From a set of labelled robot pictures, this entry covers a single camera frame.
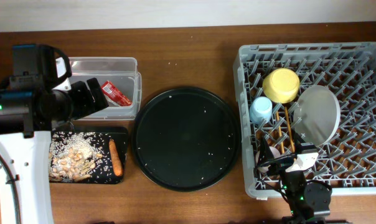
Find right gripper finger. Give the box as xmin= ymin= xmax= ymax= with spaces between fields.
xmin=258 ymin=137 xmax=271 ymax=171
xmin=293 ymin=132 xmax=316 ymax=152

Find pink plastic cup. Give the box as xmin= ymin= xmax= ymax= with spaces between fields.
xmin=255 ymin=146 xmax=281 ymax=174

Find wooden chopstick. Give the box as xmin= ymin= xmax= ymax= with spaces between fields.
xmin=276 ymin=111 xmax=285 ymax=155
xmin=284 ymin=105 xmax=295 ymax=153

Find grey plate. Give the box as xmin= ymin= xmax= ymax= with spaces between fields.
xmin=293 ymin=85 xmax=341 ymax=146

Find blue plastic cup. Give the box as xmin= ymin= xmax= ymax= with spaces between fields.
xmin=249 ymin=96 xmax=273 ymax=124

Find yellow bowl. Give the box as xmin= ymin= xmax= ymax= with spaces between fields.
xmin=262 ymin=68 xmax=300 ymax=104

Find red sauce packet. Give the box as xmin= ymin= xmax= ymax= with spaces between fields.
xmin=101 ymin=80 xmax=133 ymax=106

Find orange carrot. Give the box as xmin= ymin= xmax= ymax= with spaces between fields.
xmin=109 ymin=139 xmax=123 ymax=177

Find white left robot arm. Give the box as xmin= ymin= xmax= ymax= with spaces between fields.
xmin=0 ymin=78 xmax=108 ymax=223

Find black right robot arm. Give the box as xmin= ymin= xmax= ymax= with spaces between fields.
xmin=255 ymin=133 xmax=332 ymax=224

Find grey dishwasher rack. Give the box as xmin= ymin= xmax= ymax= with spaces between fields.
xmin=233 ymin=42 xmax=376 ymax=200

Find rice and food scraps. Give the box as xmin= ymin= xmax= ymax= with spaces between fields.
xmin=49 ymin=132 xmax=118 ymax=184

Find black rectangular tray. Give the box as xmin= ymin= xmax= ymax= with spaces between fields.
xmin=52 ymin=126 xmax=128 ymax=184

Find round black tray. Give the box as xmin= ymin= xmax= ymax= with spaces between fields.
xmin=131 ymin=87 xmax=241 ymax=192

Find clear plastic bin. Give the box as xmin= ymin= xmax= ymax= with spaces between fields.
xmin=68 ymin=57 xmax=142 ymax=121

